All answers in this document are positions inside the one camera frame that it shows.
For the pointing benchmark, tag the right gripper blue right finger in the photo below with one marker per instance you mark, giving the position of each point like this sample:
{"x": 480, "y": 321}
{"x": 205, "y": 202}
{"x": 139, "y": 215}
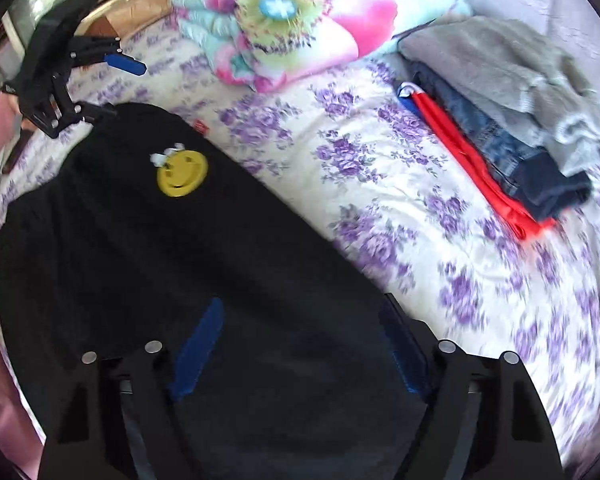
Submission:
{"x": 412, "y": 345}

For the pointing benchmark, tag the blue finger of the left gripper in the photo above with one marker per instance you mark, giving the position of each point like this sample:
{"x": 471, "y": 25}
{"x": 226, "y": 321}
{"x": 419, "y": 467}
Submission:
{"x": 90, "y": 111}
{"x": 125, "y": 63}

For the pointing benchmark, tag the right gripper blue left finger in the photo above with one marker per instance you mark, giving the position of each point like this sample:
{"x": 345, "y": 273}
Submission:
{"x": 196, "y": 351}

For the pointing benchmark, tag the black pants with smiley patch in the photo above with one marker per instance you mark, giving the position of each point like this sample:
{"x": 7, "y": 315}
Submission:
{"x": 107, "y": 268}

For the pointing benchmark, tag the folded colourful floral blanket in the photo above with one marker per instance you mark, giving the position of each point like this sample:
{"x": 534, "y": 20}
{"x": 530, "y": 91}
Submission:
{"x": 266, "y": 44}

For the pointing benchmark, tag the folded red garment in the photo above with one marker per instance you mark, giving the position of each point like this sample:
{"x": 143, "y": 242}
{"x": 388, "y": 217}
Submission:
{"x": 513, "y": 213}

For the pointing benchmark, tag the folded blue jeans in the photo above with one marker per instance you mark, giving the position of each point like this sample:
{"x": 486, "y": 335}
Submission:
{"x": 528, "y": 175}

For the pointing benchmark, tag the purple floral bed sheet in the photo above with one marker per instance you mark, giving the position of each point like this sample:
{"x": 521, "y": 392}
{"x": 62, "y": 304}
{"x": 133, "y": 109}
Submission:
{"x": 372, "y": 178}

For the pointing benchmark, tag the folded grey sweater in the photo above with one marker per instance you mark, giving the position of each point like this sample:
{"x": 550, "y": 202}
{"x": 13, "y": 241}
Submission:
{"x": 518, "y": 77}

